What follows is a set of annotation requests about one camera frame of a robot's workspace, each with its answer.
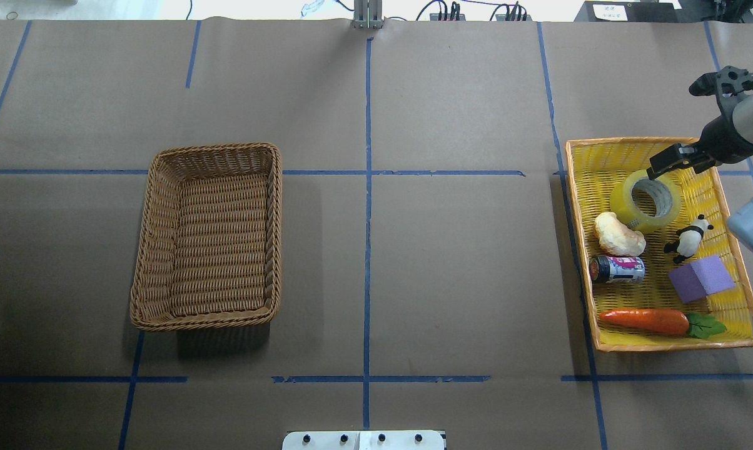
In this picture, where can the toy panda figure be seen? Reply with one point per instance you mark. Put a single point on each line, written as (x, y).
(688, 239)

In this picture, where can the clear packing tape roll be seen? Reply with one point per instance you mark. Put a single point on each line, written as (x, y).
(664, 195)

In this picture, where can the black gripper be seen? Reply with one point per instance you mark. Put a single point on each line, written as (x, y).
(720, 139)

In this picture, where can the small drink can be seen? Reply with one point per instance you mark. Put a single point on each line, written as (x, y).
(605, 269)

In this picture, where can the toy carrot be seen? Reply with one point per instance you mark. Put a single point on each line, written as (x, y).
(669, 322)

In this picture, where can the brown wicker basket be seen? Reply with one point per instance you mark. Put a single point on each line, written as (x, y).
(209, 253)

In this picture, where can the toy croissant bread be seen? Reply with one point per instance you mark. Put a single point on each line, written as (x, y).
(616, 238)

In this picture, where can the yellow plastic basket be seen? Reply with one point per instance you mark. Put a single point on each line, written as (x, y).
(594, 168)

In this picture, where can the purple foam block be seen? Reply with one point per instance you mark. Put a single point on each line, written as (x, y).
(700, 278)

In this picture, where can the aluminium post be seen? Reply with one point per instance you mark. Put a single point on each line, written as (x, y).
(367, 14)

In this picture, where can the white mounting plate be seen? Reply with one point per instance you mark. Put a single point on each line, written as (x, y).
(366, 439)

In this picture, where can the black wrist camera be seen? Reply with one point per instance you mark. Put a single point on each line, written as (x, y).
(729, 86)

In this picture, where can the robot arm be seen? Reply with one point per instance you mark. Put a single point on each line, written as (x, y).
(741, 223)

